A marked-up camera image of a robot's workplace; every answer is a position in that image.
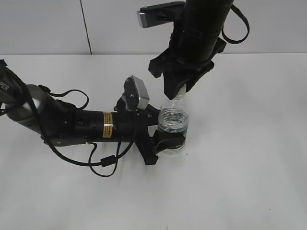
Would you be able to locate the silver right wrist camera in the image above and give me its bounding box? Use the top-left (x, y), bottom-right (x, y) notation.
top-left (137, 1), bottom-right (185, 28)

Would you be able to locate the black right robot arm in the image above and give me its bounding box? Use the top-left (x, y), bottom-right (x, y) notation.
top-left (149, 0), bottom-right (233, 100)

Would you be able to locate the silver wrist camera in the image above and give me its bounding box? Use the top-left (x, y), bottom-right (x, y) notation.
top-left (137, 1), bottom-right (185, 28)
top-left (121, 75), bottom-right (150, 111)

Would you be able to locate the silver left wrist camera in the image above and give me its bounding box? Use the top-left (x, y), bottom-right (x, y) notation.
top-left (121, 75), bottom-right (150, 111)

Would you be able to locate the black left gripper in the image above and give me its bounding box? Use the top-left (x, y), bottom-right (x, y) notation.
top-left (114, 98), bottom-right (186, 165)

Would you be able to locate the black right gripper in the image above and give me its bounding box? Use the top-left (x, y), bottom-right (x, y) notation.
top-left (148, 23), bottom-right (226, 100)

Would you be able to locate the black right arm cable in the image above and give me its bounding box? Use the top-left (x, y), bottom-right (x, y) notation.
top-left (221, 4), bottom-right (250, 45)

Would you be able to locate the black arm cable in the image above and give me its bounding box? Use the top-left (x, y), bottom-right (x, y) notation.
top-left (0, 59), bottom-right (140, 178)
top-left (221, 4), bottom-right (250, 45)

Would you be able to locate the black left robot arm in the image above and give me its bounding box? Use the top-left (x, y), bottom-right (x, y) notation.
top-left (0, 60), bottom-right (185, 165)

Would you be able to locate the clear Cestbon water bottle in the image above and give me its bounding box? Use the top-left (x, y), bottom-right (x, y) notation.
top-left (157, 92), bottom-right (190, 156)

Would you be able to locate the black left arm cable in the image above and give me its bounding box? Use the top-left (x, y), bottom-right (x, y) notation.
top-left (0, 59), bottom-right (140, 178)

